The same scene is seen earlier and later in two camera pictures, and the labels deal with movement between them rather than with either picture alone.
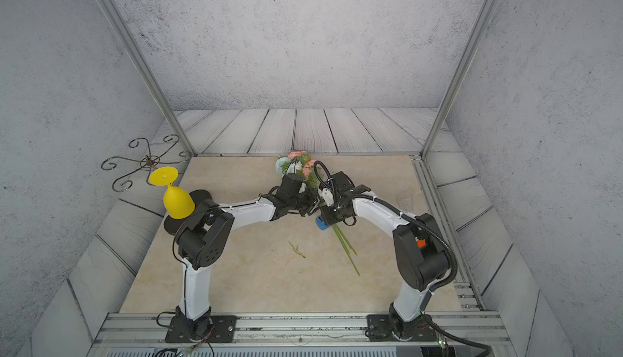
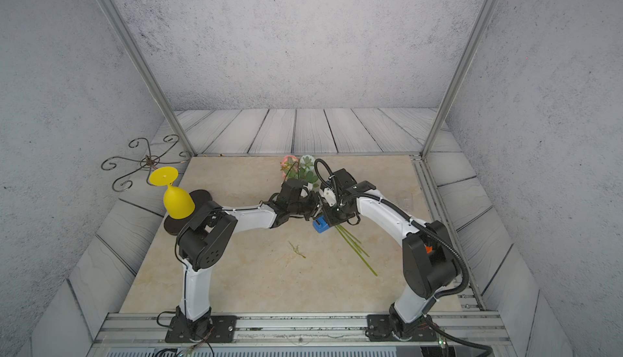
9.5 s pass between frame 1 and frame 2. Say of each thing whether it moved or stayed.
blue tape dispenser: stayed
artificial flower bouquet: moved
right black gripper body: stayed
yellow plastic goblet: stayed
